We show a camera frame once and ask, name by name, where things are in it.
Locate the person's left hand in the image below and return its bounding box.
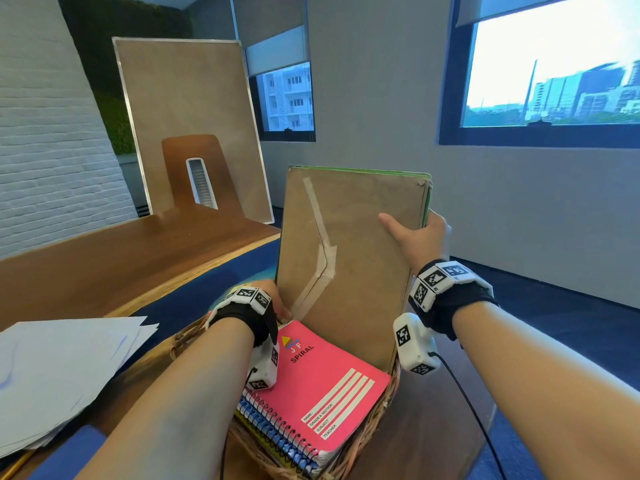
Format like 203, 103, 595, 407
255, 279, 293, 323

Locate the person's right hand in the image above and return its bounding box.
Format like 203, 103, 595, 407
378, 209, 451, 276

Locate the pink spiral notebook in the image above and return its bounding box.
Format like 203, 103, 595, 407
242, 319, 393, 457

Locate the blue spiral notebook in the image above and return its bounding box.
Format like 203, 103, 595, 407
235, 394, 322, 479

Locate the woven wicker basket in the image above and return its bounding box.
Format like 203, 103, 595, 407
169, 314, 403, 480

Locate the blue eraser block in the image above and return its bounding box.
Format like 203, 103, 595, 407
27, 424, 109, 480

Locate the person's right forearm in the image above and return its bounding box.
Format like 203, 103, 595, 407
452, 301, 640, 480

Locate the person's left forearm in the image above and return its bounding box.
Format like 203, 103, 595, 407
75, 317, 256, 480

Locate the black left wrist marker band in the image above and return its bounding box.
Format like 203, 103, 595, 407
205, 286, 279, 348

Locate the black wrist marker band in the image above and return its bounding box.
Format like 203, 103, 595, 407
205, 286, 279, 348
408, 259, 500, 341

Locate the black right wrist marker band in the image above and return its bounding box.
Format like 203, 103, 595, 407
408, 259, 500, 341

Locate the brown wooden chair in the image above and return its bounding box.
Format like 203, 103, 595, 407
161, 134, 245, 219

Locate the window with building view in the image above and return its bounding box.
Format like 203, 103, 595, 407
248, 61, 317, 143

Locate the blue-framed window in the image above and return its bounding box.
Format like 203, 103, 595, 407
438, 0, 640, 149

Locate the brown metal-framed board panel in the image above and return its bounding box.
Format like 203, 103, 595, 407
111, 37, 275, 225

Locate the grey roller blind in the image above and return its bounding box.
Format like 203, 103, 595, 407
245, 25, 310, 77

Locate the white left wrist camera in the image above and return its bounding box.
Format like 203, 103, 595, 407
245, 342, 280, 391

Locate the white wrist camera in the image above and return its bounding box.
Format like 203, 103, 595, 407
245, 342, 280, 391
392, 313, 442, 375

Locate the black left camera cable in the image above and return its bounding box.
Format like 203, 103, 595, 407
219, 366, 259, 480

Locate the black camera cable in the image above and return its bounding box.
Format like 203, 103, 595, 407
429, 350, 507, 480
219, 366, 259, 480

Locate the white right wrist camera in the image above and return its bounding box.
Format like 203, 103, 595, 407
392, 313, 442, 375

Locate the black right camera cable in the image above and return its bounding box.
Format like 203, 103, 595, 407
429, 350, 507, 480

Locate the green foliage wall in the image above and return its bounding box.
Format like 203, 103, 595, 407
95, 89, 137, 157

